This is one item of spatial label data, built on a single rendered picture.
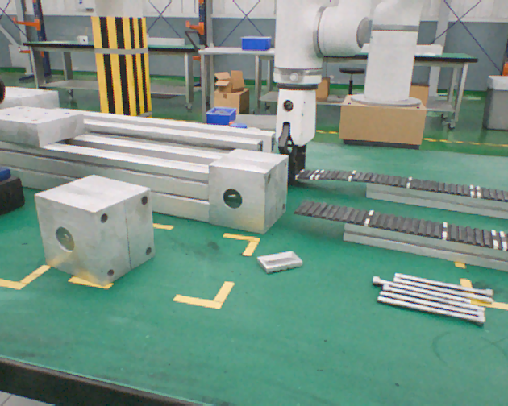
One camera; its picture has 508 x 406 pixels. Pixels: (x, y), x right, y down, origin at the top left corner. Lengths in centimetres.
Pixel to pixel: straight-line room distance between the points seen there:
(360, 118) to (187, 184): 67
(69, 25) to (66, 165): 955
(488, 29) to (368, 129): 731
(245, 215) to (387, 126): 67
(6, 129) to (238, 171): 44
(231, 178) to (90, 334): 29
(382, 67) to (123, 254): 91
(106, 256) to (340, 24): 49
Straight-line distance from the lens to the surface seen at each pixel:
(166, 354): 45
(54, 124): 87
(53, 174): 87
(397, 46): 127
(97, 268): 55
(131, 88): 398
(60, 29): 1049
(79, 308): 53
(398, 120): 124
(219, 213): 67
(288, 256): 59
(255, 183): 63
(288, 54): 79
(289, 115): 79
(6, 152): 93
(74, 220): 54
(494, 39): 853
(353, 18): 76
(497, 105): 580
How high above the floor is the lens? 107
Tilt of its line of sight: 22 degrees down
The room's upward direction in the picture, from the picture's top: 1 degrees clockwise
